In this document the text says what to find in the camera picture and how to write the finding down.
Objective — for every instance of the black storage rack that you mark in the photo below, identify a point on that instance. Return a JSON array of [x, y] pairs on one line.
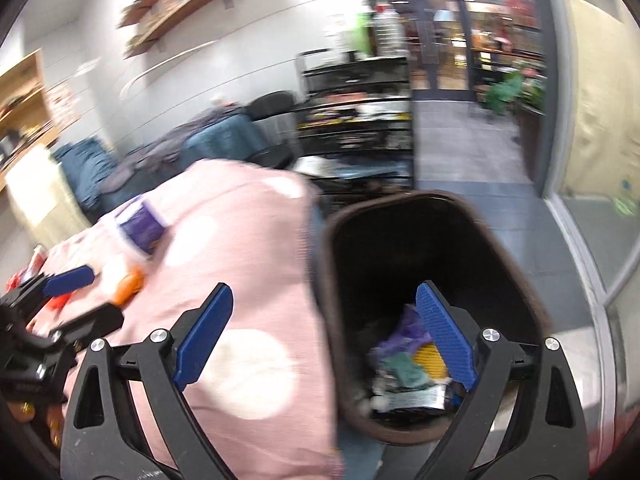
[[350, 75]]

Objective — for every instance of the wall poster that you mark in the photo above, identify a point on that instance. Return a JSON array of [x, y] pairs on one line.
[[62, 102]]

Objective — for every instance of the teal paper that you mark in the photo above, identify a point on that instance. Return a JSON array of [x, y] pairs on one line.
[[407, 372]]

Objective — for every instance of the massage bed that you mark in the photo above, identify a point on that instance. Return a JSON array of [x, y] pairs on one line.
[[220, 135]]

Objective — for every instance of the group of bottles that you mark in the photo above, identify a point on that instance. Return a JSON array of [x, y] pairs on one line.
[[362, 30]]

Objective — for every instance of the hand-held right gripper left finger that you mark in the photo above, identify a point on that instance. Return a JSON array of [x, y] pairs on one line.
[[205, 330]]

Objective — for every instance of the wooden wall cabinet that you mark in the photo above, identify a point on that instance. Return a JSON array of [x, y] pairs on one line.
[[35, 67]]

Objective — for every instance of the blue paper cup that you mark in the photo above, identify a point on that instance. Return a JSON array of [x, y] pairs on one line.
[[140, 225]]

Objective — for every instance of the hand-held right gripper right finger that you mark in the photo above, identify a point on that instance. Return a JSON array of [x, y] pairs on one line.
[[445, 330]]

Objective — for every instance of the yellow wrapper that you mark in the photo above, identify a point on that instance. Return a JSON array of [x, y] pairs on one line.
[[430, 360]]

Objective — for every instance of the black trash bin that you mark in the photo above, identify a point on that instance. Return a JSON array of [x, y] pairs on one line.
[[380, 260]]

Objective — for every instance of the purple plastic bag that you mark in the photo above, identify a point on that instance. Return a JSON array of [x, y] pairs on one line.
[[395, 350]]

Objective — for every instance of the green and white carton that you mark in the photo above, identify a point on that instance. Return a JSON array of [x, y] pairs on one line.
[[415, 399]]

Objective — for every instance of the green potted plant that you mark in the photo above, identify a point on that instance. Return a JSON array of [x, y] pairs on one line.
[[505, 92]]

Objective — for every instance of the cream towel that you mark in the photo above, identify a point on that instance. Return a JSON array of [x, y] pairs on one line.
[[40, 195]]

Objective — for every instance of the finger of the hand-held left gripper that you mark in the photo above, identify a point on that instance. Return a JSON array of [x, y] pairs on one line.
[[85, 322], [70, 279]]

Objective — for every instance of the glass door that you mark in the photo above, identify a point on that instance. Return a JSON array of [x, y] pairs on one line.
[[590, 110]]

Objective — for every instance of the pink dotted blanket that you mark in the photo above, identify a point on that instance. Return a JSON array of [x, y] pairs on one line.
[[240, 240]]

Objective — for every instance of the blue quilt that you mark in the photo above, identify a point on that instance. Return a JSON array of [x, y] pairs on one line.
[[85, 170]]

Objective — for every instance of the grey blanket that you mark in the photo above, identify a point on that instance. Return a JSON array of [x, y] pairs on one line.
[[165, 150]]

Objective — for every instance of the black chair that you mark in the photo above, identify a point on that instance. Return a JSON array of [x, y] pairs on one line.
[[272, 105]]

